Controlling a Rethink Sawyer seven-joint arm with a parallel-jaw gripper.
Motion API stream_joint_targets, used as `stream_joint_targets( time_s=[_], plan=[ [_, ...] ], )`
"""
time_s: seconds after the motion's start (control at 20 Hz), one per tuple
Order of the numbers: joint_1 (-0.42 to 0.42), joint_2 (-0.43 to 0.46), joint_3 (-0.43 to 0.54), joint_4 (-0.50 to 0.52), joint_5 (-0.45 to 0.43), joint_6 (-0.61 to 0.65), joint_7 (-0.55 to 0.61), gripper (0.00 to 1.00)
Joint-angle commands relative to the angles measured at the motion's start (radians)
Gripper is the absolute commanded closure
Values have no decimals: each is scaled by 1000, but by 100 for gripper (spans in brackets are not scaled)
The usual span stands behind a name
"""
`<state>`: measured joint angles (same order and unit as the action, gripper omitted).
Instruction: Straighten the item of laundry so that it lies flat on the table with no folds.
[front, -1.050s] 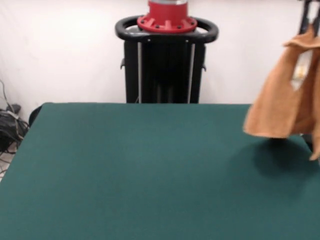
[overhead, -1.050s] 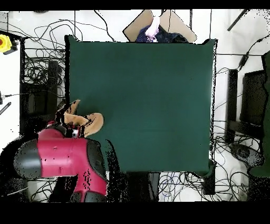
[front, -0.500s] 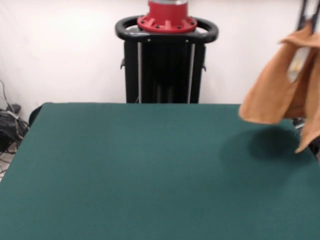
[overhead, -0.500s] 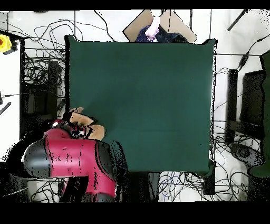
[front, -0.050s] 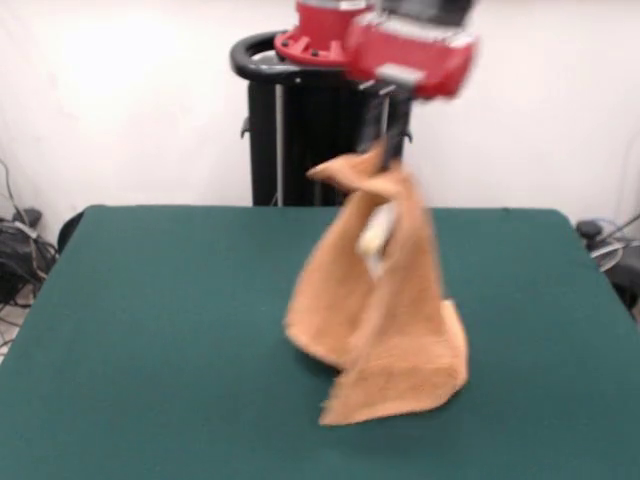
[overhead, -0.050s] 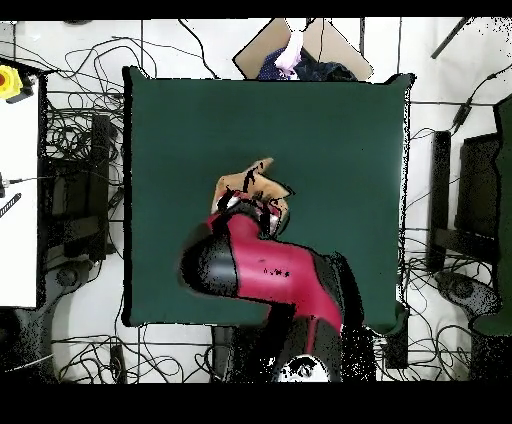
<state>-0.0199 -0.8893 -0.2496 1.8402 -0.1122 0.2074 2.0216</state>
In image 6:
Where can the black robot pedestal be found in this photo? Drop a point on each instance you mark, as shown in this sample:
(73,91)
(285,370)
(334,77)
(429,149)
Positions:
(222,352)

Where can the white desk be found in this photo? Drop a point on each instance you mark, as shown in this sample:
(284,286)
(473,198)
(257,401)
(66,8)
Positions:
(18,200)

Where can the pink garment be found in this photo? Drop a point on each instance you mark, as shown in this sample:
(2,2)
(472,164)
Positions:
(291,52)

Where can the black power strip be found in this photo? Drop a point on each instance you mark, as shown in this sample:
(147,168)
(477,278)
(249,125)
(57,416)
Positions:
(118,362)

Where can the yellow emergency stop button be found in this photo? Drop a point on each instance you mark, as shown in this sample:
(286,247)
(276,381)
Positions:
(8,82)

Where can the orange terry towel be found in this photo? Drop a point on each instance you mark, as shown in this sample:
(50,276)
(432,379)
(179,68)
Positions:
(268,186)

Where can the grey chair base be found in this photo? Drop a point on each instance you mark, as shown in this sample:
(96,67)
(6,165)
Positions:
(464,290)
(68,276)

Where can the black metal bar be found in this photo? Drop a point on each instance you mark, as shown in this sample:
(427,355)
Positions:
(450,38)

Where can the brown cardboard box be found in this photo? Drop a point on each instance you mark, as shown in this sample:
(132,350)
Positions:
(344,56)

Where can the dark green table cloth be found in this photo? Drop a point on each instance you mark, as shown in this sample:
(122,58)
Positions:
(200,140)

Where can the dark blue garment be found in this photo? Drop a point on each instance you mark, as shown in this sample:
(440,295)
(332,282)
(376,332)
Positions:
(320,70)

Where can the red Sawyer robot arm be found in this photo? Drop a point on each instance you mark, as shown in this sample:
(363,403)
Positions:
(272,272)

